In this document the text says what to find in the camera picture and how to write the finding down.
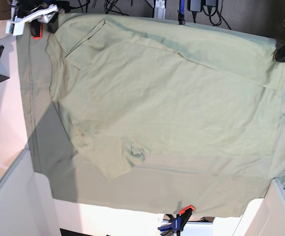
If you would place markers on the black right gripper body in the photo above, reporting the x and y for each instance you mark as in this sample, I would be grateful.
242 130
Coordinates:
50 20

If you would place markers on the light green T-shirt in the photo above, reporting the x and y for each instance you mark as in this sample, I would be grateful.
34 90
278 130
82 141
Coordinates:
129 91

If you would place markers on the black power adapter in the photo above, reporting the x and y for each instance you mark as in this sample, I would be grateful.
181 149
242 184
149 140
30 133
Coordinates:
194 5
211 3

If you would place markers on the orange blue clamp bottom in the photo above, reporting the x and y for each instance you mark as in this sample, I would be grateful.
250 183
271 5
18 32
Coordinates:
176 224

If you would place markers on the aluminium frame bracket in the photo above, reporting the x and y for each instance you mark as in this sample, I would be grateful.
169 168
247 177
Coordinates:
159 9

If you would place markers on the orange blue clamp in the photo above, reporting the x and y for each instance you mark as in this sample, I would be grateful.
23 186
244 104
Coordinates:
181 16
176 224

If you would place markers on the orange black clamp left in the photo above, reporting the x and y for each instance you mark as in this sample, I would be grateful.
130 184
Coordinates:
36 30

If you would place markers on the green table cloth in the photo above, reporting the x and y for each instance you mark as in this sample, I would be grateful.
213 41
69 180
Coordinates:
161 184

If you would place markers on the orange blue clamp top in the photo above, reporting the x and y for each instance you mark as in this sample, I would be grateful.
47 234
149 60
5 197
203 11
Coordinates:
181 16

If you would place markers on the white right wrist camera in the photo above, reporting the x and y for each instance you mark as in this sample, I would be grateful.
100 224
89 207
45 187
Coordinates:
43 13

